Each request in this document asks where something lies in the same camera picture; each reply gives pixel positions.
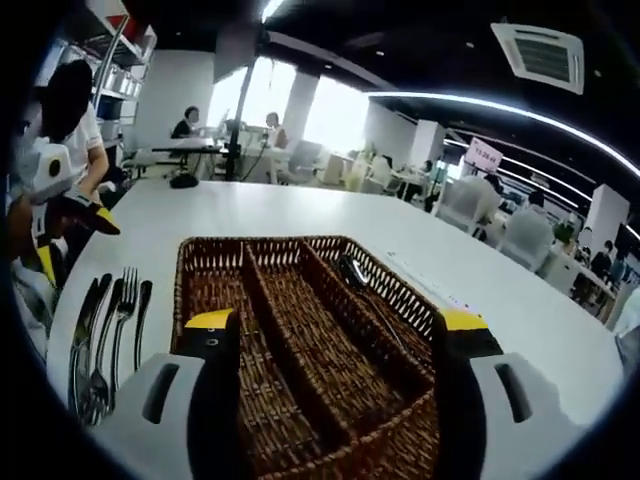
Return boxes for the brown wicker storage slots tray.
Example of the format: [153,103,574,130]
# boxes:
[169,234,444,480]

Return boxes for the silver spoon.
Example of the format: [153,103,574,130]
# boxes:
[338,252,409,349]
[132,279,154,374]

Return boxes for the group of white office chairs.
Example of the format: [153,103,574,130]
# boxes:
[289,139,556,271]

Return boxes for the green potted plant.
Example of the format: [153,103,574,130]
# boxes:
[553,219,577,247]

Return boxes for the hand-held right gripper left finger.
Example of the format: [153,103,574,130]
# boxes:
[99,307,251,480]

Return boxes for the ceiling air conditioner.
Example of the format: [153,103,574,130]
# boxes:
[489,20,586,96]

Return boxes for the metal storage shelf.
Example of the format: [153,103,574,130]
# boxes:
[82,0,157,139]

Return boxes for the black monitor stand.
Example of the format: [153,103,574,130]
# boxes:
[222,74,247,182]

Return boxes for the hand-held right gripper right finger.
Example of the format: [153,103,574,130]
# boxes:
[430,308,576,480]

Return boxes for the hanging dark display panel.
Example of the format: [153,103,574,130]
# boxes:
[212,24,261,85]

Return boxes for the pink sign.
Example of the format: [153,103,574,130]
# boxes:
[463,137,504,170]

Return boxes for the curved ceiling light strip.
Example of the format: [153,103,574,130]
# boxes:
[360,89,640,179]

